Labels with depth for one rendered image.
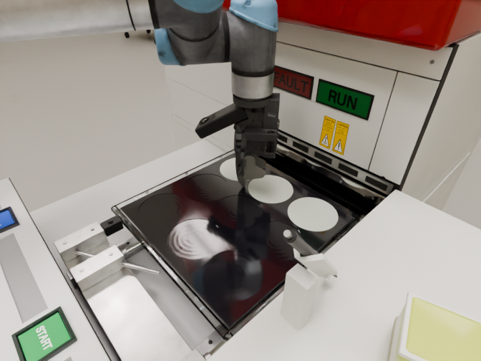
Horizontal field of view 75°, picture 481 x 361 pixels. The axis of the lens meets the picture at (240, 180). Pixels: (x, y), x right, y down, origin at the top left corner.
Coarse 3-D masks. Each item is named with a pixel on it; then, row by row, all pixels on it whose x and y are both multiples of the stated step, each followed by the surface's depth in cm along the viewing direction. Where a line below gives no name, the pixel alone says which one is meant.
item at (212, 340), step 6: (330, 240) 64; (282, 282) 56; (234, 324) 50; (210, 336) 49; (216, 336) 49; (204, 342) 48; (210, 342) 48; (216, 342) 48; (198, 348) 47; (204, 348) 47; (210, 348) 47; (204, 354) 46
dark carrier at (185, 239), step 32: (224, 160) 79; (160, 192) 69; (192, 192) 69; (224, 192) 69; (160, 224) 61; (192, 224) 61; (224, 224) 61; (256, 224) 61; (288, 224) 61; (192, 256) 55; (224, 256) 55; (256, 256) 55; (288, 256) 55; (224, 288) 50; (256, 288) 50; (224, 320) 45
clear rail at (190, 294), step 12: (120, 216) 62; (132, 228) 60; (144, 240) 57; (156, 252) 55; (168, 264) 53; (180, 276) 51; (180, 288) 50; (192, 300) 48; (204, 312) 46; (216, 324) 45; (228, 336) 43
